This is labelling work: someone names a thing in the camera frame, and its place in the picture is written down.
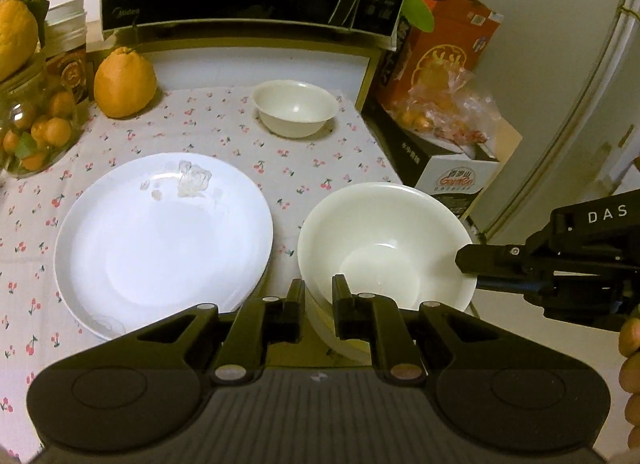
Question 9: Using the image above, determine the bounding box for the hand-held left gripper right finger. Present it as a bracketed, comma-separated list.
[332, 274, 501, 386]

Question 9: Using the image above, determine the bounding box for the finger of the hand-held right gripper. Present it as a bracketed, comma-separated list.
[474, 276, 548, 301]
[456, 243, 533, 277]

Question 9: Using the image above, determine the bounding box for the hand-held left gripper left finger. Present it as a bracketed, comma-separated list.
[137, 279, 306, 386]

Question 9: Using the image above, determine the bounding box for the plain white plate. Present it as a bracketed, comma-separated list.
[54, 152, 275, 325]

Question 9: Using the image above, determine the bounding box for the black white cardboard box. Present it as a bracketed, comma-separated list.
[362, 92, 524, 223]

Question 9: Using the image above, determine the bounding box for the cherry print tablecloth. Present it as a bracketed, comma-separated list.
[0, 86, 407, 426]

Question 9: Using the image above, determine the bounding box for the clear plastic bag of fruit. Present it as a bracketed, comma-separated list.
[394, 68, 502, 145]

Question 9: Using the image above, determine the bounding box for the crumpled clear film piece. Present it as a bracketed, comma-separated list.
[176, 159, 214, 200]

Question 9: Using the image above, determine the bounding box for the white refrigerator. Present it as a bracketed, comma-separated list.
[464, 0, 640, 245]

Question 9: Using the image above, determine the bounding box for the small cream bowl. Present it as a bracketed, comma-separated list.
[251, 79, 338, 139]

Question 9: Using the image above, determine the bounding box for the orange printed carton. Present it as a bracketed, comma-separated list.
[377, 0, 506, 112]

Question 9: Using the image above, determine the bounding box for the white microwave stand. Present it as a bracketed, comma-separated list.
[84, 21, 384, 110]

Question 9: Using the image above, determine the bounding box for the orange citrus fruit with stem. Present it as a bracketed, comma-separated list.
[93, 46, 158, 119]

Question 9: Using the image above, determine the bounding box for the pile of kumquats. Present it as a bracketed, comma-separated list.
[1, 91, 76, 173]

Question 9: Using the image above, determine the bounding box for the glass jar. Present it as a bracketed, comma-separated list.
[0, 51, 79, 178]

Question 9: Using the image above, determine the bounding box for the stack of paper cups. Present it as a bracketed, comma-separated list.
[44, 0, 92, 105]

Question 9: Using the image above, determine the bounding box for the large orange citrus fruit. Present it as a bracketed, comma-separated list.
[0, 0, 51, 83]

